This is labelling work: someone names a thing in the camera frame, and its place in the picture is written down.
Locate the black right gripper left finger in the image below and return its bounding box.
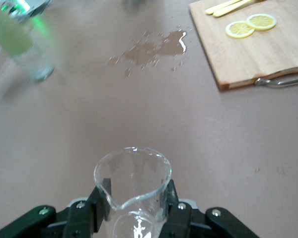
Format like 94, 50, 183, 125
0, 178, 112, 238

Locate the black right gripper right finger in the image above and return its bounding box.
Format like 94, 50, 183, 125
161, 179, 260, 238

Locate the clear glass measuring cup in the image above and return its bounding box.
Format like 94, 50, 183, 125
93, 147, 172, 238

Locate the brown table cover sheet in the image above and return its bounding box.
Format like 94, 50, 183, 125
0, 0, 298, 238

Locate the spilled liquid puddle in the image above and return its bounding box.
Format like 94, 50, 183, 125
108, 29, 189, 78

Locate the wooden cutting board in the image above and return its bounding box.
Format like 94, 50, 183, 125
188, 0, 298, 91

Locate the green sleeved glass bottle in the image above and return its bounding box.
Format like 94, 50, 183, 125
0, 0, 55, 82

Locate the lemon slice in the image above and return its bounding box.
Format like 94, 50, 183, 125
246, 13, 278, 31
225, 20, 256, 39

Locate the yellow plastic knife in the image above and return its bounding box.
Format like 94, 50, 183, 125
205, 0, 239, 15

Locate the yellow plastic fork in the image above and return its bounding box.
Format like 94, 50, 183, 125
213, 0, 258, 17

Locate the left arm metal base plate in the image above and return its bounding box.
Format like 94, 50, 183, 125
8, 0, 52, 17

